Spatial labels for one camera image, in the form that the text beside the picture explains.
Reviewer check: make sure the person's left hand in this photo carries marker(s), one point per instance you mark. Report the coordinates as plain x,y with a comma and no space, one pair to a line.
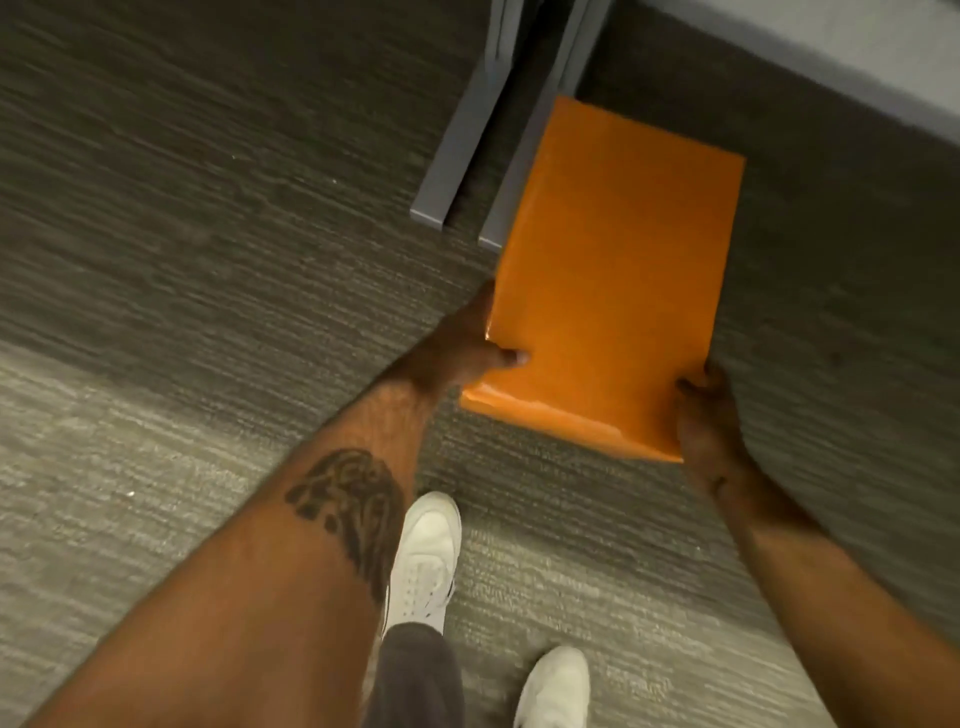
457,341

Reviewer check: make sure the white left shoe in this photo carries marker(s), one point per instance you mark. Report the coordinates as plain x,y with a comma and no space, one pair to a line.
425,562

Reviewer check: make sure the white shoe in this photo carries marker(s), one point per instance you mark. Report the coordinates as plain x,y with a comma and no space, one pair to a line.
425,562
553,690

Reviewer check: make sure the person's right hand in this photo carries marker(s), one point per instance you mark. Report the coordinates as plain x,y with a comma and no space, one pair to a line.
709,427

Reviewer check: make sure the person's right thumb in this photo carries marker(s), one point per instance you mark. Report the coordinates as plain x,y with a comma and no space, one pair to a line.
697,381

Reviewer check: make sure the person's left thumb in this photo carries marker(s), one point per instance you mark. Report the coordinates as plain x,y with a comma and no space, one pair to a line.
504,356

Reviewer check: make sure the grey metal table leg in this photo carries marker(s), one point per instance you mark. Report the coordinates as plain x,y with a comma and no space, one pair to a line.
536,135
469,120

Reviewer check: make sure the person's right forearm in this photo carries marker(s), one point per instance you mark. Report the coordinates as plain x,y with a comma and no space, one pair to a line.
832,600

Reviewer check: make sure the orange envelope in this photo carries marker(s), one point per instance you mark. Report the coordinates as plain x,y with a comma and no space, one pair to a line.
611,285

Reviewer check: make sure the white right shoe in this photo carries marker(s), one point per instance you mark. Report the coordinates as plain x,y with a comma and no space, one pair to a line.
553,690

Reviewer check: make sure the grey trouser leg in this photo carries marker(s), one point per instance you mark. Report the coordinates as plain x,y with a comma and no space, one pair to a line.
416,679

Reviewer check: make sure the person's left forearm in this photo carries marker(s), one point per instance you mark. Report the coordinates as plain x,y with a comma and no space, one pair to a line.
247,570

